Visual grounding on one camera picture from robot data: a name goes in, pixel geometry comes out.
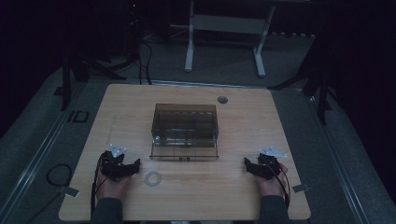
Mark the metal floor rail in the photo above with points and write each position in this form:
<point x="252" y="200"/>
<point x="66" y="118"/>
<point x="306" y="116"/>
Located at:
<point x="37" y="155"/>
<point x="339" y="161"/>

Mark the transparent drawer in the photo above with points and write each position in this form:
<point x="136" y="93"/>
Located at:
<point x="183" y="153"/>

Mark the smoky transparent drawer case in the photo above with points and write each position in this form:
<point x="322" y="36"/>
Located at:
<point x="185" y="119"/>

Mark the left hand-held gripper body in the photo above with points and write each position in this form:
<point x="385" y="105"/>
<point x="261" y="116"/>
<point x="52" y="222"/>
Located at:
<point x="112" y="165"/>

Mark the white desk frame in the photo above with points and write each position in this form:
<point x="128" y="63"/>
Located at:
<point x="229" y="24"/>

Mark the person's left hand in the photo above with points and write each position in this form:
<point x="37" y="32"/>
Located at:
<point x="110" y="188"/>

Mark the clear tape roll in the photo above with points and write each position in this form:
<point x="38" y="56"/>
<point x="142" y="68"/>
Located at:
<point x="147" y="180"/>

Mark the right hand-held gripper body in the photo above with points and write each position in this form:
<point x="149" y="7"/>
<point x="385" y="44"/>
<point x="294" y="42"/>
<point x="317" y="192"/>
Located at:
<point x="268" y="165"/>

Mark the person's right hand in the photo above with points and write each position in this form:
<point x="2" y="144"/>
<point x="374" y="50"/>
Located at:
<point x="271" y="186"/>

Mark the grey table grommet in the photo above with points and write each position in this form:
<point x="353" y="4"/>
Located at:
<point x="222" y="100"/>

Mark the black stand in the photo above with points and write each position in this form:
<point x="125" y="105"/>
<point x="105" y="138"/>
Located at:
<point x="317" y="81"/>
<point x="73" y="70"/>

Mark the grey tape piece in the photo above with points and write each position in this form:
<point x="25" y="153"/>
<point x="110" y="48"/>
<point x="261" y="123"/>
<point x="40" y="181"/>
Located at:
<point x="300" y="188"/>
<point x="69" y="191"/>

